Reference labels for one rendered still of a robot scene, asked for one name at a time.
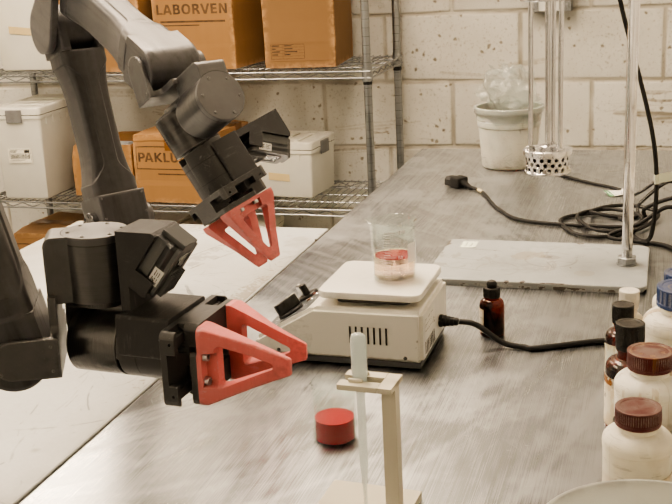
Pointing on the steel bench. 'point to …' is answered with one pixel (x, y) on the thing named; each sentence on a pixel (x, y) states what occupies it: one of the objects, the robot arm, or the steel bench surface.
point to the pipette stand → (342, 493)
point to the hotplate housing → (428, 335)
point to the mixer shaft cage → (550, 160)
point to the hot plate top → (353, 287)
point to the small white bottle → (631, 298)
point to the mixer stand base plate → (541, 265)
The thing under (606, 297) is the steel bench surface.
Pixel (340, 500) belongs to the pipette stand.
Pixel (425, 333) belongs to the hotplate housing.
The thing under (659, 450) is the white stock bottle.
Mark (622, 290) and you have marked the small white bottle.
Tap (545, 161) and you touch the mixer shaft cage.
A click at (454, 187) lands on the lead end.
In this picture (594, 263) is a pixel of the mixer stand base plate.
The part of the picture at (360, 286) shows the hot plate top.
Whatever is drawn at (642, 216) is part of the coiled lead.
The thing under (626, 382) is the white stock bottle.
